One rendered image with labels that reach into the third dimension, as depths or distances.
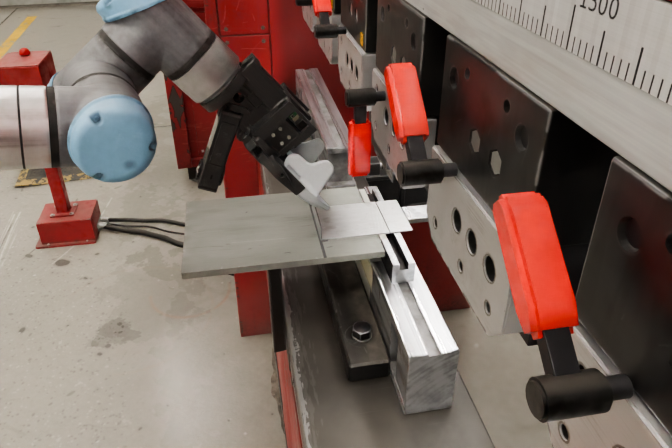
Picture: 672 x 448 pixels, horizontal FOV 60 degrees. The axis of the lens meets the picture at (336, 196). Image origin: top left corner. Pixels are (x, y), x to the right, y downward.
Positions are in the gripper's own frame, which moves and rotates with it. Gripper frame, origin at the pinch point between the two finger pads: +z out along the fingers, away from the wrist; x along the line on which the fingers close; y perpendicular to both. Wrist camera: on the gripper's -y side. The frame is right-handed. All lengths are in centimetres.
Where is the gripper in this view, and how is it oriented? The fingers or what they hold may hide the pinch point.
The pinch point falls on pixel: (315, 194)
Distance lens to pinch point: 79.9
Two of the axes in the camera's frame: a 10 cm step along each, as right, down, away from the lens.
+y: 7.5, -6.3, -2.0
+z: 6.3, 6.1, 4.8
